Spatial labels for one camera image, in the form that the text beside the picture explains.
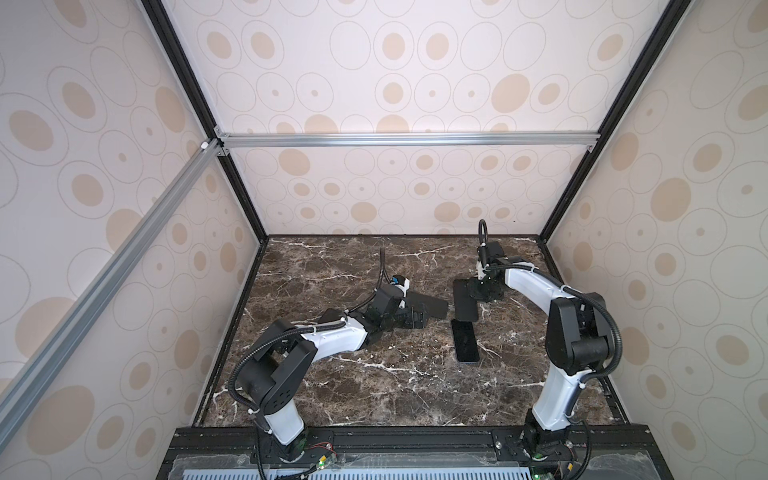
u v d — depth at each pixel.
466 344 0.91
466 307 0.94
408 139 0.91
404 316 0.78
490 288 0.81
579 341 0.51
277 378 0.45
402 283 0.82
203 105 0.83
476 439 0.75
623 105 0.83
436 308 1.01
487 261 0.77
